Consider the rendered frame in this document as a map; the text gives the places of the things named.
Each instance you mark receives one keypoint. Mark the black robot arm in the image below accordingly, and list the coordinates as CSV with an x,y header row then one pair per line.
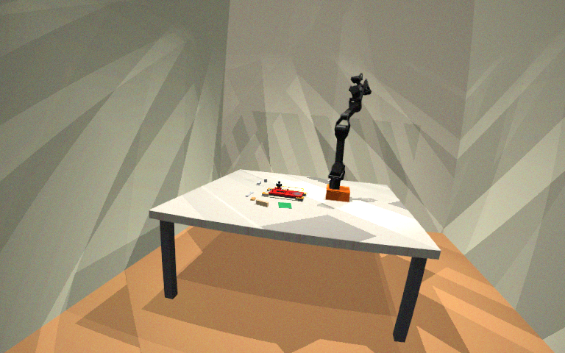
x,y
341,132

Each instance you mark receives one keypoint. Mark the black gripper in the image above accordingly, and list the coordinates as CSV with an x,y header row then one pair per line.
x,y
364,88

